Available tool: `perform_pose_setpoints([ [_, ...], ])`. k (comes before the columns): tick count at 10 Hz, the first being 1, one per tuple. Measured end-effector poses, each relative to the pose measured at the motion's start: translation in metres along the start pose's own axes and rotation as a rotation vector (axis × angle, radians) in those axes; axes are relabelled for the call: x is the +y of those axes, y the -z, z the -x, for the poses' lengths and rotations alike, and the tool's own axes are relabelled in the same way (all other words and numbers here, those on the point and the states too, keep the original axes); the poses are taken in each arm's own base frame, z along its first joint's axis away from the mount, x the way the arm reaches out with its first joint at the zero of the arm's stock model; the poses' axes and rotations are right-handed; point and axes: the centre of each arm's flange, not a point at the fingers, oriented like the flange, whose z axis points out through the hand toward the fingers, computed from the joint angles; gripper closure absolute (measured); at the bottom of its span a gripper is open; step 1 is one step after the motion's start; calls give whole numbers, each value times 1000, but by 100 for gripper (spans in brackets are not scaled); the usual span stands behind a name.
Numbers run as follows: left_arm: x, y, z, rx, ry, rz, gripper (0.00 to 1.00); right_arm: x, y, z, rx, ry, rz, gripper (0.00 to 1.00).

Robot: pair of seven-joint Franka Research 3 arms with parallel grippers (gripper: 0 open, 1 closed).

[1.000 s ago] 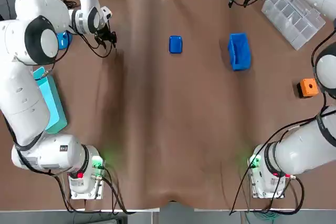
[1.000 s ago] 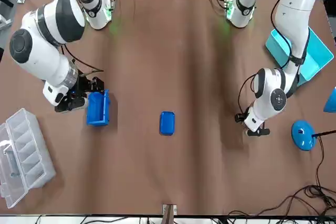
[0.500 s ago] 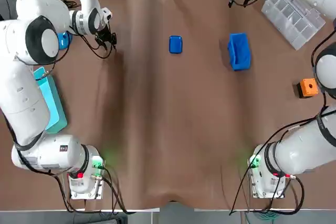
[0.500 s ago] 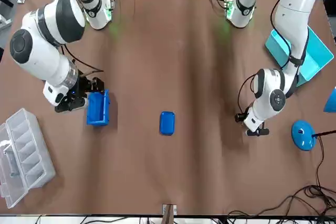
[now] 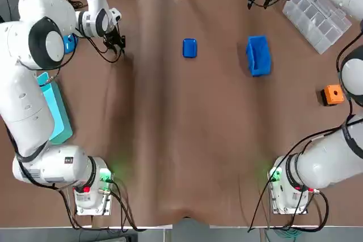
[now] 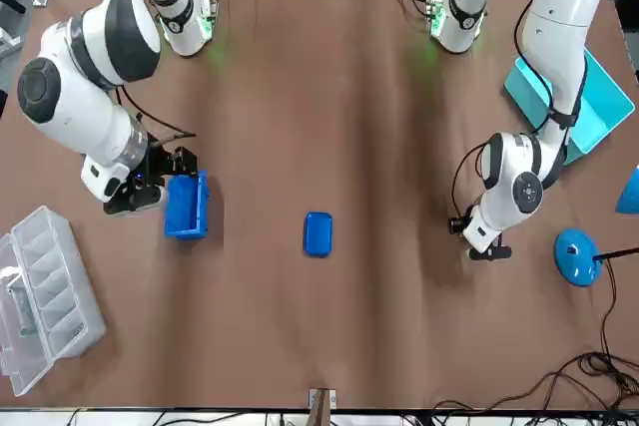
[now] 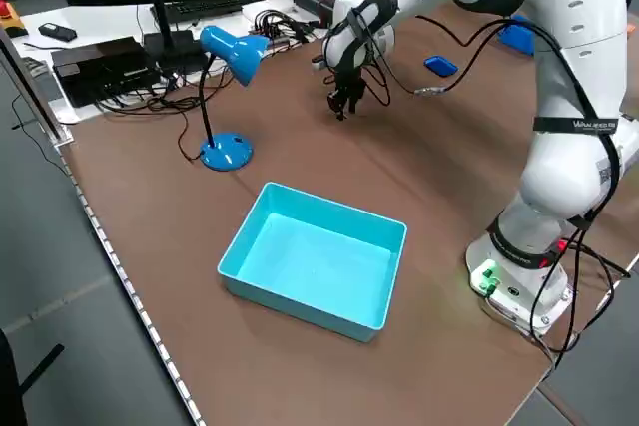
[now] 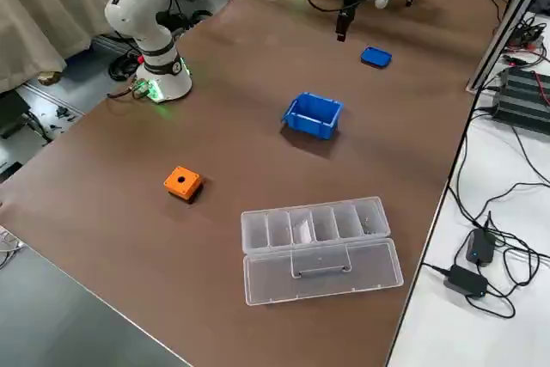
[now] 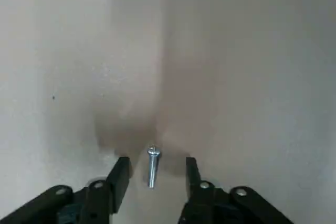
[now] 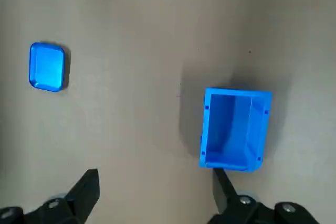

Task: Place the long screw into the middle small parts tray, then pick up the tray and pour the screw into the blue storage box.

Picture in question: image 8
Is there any orange button box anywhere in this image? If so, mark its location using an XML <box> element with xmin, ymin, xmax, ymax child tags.
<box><xmin>162</xmin><ymin>165</ymin><xmax>204</xmax><ymax>205</ymax></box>

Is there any beige curtain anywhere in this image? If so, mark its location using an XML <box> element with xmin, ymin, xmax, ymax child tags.
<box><xmin>0</xmin><ymin>0</ymin><xmax>145</xmax><ymax>95</ymax></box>

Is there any small blue parts tray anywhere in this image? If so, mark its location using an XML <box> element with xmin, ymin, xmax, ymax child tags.
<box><xmin>359</xmin><ymin>45</ymin><xmax>394</xmax><ymax>70</ymax></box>

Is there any black case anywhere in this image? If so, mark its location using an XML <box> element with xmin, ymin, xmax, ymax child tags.
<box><xmin>0</xmin><ymin>94</ymin><xmax>29</xmax><ymax>141</ymax></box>

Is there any black power adapter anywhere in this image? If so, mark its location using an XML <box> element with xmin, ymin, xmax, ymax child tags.
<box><xmin>443</xmin><ymin>264</ymin><xmax>490</xmax><ymax>298</ymax></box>
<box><xmin>465</xmin><ymin>228</ymin><xmax>498</xmax><ymax>268</ymax></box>

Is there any clear compartment organizer box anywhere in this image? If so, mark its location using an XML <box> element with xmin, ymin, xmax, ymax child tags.
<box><xmin>240</xmin><ymin>195</ymin><xmax>406</xmax><ymax>308</ymax></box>

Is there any black finned power supply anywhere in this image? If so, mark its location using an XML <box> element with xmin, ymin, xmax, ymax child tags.
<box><xmin>491</xmin><ymin>65</ymin><xmax>550</xmax><ymax>137</ymax></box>

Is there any aluminium frame post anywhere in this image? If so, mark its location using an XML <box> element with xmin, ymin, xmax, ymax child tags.
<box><xmin>465</xmin><ymin>0</ymin><xmax>546</xmax><ymax>94</ymax></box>

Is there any white packet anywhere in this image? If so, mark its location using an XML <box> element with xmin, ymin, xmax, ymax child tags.
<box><xmin>293</xmin><ymin>219</ymin><xmax>314</xmax><ymax>244</ymax></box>

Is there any black base cable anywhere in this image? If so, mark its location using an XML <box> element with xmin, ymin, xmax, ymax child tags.
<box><xmin>106</xmin><ymin>82</ymin><xmax>148</xmax><ymax>101</ymax></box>

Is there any blue storage box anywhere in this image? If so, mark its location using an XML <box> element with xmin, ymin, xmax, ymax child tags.
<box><xmin>280</xmin><ymin>91</ymin><xmax>345</xmax><ymax>141</ymax></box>

